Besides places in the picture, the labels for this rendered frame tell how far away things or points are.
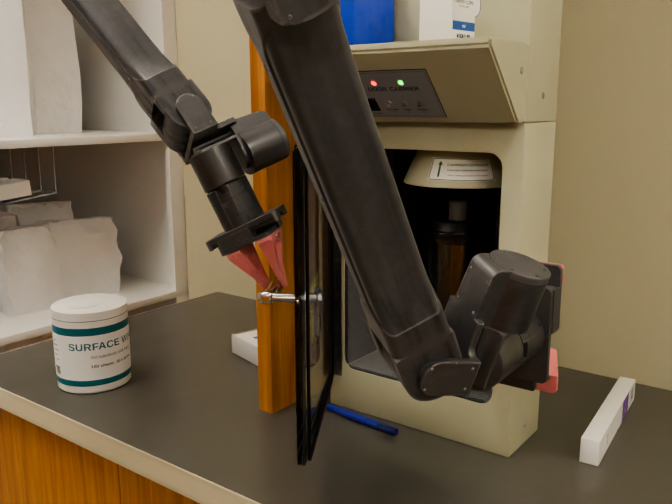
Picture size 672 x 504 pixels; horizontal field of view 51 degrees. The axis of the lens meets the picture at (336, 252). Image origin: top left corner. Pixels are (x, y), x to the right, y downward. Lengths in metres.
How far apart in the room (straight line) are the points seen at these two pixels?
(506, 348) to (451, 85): 0.38
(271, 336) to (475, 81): 0.51
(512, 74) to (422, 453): 0.54
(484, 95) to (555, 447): 0.53
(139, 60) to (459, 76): 0.41
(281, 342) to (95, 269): 0.96
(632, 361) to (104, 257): 1.35
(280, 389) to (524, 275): 0.64
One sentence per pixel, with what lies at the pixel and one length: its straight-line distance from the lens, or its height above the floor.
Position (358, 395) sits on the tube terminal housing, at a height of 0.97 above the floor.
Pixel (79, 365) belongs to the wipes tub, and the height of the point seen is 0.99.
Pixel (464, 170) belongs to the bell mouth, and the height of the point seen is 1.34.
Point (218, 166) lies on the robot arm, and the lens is 0.90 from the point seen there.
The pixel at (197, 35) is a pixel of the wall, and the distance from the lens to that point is 1.96.
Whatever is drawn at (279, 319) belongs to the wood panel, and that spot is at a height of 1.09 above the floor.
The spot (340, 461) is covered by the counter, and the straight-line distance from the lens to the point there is 1.04.
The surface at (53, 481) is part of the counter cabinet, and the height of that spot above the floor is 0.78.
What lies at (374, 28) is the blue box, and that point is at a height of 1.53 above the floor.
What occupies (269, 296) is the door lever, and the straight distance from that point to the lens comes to 0.87.
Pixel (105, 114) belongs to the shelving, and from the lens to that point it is 2.26.
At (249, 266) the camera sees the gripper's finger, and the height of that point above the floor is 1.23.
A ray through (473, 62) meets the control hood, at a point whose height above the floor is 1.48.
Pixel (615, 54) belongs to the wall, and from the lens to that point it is 1.37.
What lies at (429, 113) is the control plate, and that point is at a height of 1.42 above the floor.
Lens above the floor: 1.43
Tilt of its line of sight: 12 degrees down
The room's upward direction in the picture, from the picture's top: straight up
